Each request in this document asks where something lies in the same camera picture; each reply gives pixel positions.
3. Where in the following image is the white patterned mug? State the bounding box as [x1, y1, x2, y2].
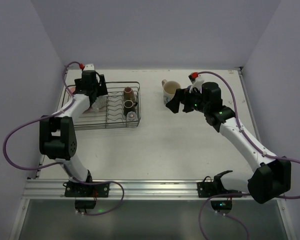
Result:
[91, 96, 107, 113]

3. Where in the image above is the pink plastic cup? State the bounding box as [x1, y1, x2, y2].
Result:
[69, 86, 76, 93]

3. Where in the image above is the cream floral mug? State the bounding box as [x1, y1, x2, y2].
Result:
[161, 79, 181, 105]

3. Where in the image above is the dark brown mug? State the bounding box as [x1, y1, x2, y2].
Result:
[123, 99, 138, 116]

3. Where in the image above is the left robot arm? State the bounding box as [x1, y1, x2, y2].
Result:
[39, 70, 108, 185]

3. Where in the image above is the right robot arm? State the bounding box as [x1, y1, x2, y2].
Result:
[165, 82, 292, 204]

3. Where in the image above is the brown ceramic cup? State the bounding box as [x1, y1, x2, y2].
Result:
[123, 86, 135, 102]

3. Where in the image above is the small clear glass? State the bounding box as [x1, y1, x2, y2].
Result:
[126, 111, 138, 122]

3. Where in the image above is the right controller box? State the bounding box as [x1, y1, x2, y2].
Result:
[210, 200, 233, 215]

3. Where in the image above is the controller box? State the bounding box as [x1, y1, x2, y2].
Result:
[210, 200, 233, 215]
[74, 200, 97, 211]

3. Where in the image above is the left controller box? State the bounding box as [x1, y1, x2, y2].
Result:
[74, 200, 97, 211]

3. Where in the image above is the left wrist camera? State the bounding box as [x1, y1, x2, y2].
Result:
[79, 63, 96, 73]

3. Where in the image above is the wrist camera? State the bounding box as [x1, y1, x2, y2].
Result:
[79, 63, 96, 73]
[188, 72, 205, 93]

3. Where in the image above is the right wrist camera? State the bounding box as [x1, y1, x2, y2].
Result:
[188, 72, 205, 93]

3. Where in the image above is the black wire dish rack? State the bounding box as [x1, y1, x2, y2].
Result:
[74, 81, 141, 131]

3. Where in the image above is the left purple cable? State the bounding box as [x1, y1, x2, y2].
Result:
[2, 61, 82, 171]

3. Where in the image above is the purple cable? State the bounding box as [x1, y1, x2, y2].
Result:
[2, 61, 82, 171]
[197, 71, 300, 200]

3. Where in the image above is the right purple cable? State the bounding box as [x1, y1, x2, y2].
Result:
[197, 71, 300, 200]

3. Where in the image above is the aluminium mounting rail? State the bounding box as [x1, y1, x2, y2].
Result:
[22, 178, 253, 201]

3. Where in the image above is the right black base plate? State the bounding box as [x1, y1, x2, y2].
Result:
[196, 170, 242, 198]

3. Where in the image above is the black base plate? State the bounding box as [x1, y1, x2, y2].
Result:
[62, 181, 110, 198]
[196, 170, 242, 198]

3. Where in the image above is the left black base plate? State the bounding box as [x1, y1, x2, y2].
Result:
[62, 181, 110, 198]

